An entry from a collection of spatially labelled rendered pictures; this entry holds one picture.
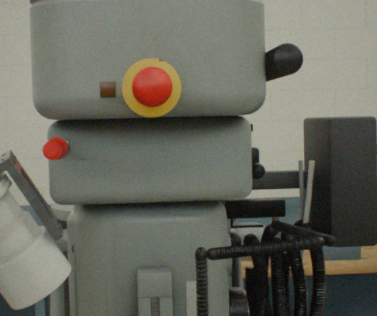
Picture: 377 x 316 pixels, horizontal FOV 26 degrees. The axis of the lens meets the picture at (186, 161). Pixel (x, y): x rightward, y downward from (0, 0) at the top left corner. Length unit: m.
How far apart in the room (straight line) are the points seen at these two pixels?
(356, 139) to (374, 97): 4.19
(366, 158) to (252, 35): 0.49
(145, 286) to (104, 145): 0.17
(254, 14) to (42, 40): 0.23
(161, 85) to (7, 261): 0.23
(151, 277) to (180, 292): 0.06
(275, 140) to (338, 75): 0.60
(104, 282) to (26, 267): 0.29
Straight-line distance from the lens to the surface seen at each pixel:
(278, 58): 0.89
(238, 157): 0.95
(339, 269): 4.66
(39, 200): 0.75
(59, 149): 0.81
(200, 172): 0.94
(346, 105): 5.45
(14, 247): 0.73
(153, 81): 0.80
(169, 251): 0.99
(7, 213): 0.72
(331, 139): 1.31
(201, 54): 0.85
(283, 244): 0.92
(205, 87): 0.85
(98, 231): 0.99
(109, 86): 0.84
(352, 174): 1.31
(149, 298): 0.96
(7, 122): 5.32
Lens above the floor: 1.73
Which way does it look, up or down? 3 degrees down
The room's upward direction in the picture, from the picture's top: 1 degrees counter-clockwise
